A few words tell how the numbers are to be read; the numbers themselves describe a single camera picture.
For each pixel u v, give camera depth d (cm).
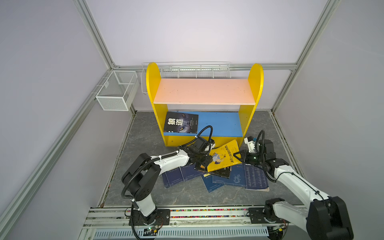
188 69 94
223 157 86
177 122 93
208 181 85
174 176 85
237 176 85
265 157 65
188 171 86
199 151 69
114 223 73
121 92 103
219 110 124
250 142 78
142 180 46
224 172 85
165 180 83
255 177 86
